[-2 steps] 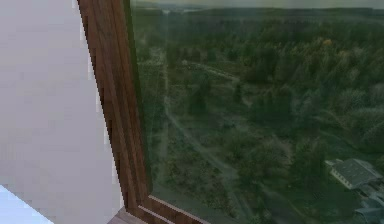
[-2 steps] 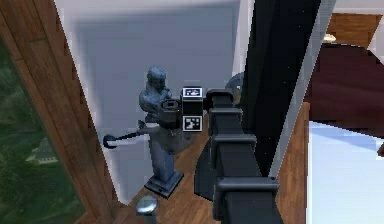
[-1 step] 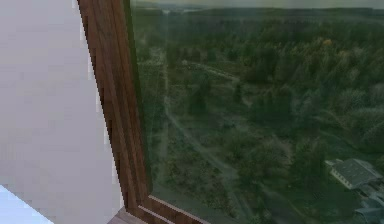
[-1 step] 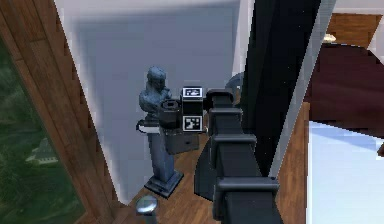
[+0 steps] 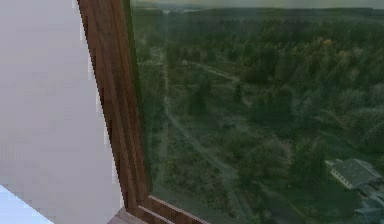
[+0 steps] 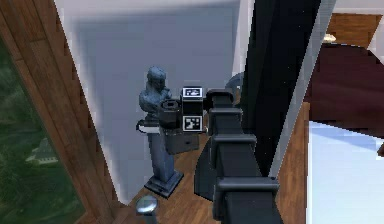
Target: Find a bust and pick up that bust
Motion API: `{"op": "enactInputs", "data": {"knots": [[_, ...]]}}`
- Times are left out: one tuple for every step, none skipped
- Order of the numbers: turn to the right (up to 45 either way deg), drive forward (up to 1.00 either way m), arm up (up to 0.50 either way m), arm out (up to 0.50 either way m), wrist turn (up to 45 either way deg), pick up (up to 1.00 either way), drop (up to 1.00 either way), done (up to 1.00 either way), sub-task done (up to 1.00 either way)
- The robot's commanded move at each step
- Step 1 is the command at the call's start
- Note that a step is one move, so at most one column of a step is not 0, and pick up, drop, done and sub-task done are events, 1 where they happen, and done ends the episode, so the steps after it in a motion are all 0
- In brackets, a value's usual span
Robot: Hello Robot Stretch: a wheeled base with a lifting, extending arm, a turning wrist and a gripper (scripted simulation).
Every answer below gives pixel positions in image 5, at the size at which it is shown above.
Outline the brown wooden framed window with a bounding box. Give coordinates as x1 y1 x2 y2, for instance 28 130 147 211
77 0 384 224

